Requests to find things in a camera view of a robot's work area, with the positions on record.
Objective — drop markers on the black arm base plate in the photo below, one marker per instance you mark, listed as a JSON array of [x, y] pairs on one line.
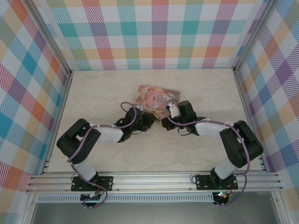
[[107, 183], [203, 183]]

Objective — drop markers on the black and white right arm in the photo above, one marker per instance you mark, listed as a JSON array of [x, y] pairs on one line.
[[210, 129]]

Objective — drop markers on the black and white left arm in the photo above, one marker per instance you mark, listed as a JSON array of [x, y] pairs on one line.
[[107, 135]]

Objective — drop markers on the small controller board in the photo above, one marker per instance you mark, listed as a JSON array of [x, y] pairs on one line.
[[223, 196], [90, 198]]

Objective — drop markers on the aluminium floor rail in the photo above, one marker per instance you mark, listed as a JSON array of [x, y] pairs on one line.
[[248, 116], [58, 121]]

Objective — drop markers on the grey metal panel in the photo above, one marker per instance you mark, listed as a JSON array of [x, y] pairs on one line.
[[151, 213]]

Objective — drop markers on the aluminium frame post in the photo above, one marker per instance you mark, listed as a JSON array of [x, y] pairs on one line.
[[253, 35], [50, 37]]

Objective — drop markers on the wide aluminium base rail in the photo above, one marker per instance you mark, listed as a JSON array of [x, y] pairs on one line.
[[151, 180]]

